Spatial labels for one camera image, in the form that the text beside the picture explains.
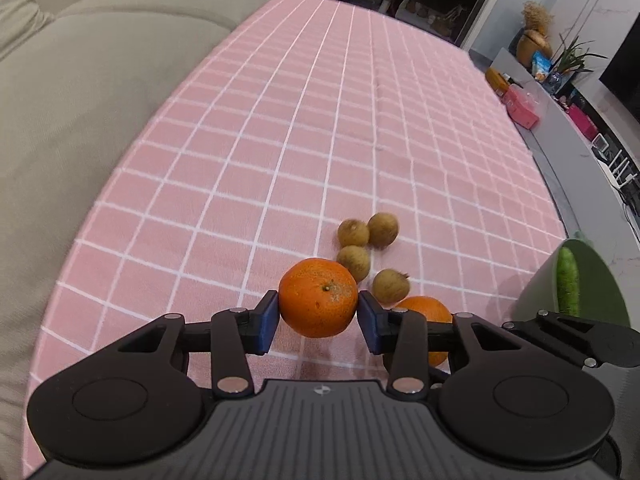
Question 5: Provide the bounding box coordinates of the orange mandarin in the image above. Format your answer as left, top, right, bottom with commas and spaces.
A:
396, 296, 452, 367
278, 258, 358, 338

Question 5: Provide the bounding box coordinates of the green bowl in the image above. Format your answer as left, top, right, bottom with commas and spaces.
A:
511, 238, 630, 327

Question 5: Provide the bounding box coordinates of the green cucumber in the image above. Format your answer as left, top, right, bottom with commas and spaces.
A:
556, 247, 580, 316

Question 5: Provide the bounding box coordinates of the magenta box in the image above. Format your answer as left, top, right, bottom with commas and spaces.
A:
567, 104, 598, 142

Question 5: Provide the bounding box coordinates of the pink box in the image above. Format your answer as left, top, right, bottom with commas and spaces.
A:
502, 84, 539, 130

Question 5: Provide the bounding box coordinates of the orange box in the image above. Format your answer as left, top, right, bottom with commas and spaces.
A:
485, 67, 510, 98

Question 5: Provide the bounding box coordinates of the black television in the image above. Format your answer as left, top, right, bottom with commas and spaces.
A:
600, 16, 640, 119

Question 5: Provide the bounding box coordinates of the green potted plant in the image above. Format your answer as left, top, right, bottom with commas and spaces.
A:
550, 36, 606, 76

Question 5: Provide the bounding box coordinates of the blue snack bag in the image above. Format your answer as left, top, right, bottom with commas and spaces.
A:
530, 51, 551, 82

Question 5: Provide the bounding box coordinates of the beige sofa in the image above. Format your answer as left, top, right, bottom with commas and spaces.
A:
1, 0, 269, 479

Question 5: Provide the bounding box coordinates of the golden vase with dried flowers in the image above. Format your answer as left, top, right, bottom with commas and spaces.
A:
516, 1, 553, 68

